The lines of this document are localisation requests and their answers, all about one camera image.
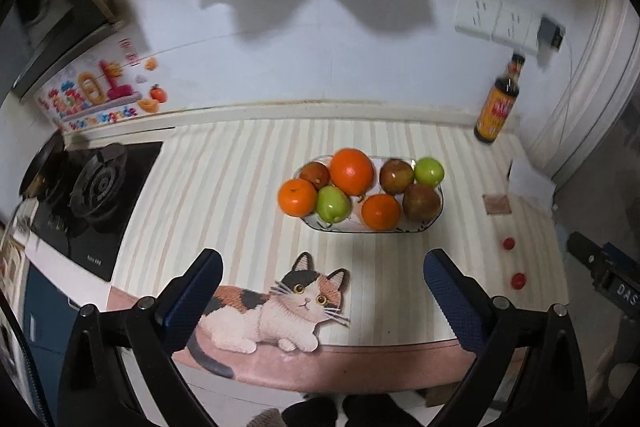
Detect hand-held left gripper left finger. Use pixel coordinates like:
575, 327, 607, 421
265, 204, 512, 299
57, 248, 224, 427

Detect blue cabinet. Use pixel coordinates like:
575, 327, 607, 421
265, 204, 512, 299
22, 262, 77, 388

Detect range hood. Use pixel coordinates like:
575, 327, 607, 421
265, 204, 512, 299
0, 0, 118, 104

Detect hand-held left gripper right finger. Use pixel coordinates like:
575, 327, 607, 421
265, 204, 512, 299
423, 248, 588, 427

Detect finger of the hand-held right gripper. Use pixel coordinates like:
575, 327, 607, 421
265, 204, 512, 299
602, 243, 635, 269
566, 231, 608, 275

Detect large orange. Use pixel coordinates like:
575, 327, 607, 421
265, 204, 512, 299
330, 148, 376, 196

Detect dark sauce bottle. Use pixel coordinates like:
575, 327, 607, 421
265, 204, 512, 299
473, 53, 527, 145

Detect striped cat-print tablecloth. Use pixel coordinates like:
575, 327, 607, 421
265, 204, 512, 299
105, 107, 571, 395

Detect black plug adapter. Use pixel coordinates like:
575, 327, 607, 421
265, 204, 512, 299
537, 18, 567, 52

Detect white wall outlet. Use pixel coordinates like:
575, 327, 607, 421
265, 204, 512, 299
520, 12, 546, 54
494, 4, 526, 46
455, 0, 502, 40

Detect small brown-red apple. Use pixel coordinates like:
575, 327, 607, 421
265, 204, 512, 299
299, 162, 332, 188

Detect small orange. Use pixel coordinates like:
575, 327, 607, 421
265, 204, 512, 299
361, 194, 402, 230
278, 179, 319, 218

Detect oval patterned ceramic plate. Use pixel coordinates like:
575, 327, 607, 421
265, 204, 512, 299
291, 156, 445, 234

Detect person's dark trouser legs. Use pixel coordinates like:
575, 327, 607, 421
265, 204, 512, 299
282, 394, 427, 427

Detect green apple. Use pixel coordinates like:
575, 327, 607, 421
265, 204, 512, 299
414, 157, 445, 186
316, 186, 353, 224

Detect white cloth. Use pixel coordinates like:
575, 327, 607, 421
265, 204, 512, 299
507, 143, 556, 196

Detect black gas stove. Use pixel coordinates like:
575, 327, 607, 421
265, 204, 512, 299
32, 141, 163, 283

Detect colourful wall sticker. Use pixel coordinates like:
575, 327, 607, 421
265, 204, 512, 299
34, 36, 168, 132

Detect black frying pan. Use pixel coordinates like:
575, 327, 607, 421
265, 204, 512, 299
19, 134, 68, 198

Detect small brown card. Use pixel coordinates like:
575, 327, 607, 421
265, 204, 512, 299
482, 193, 512, 215

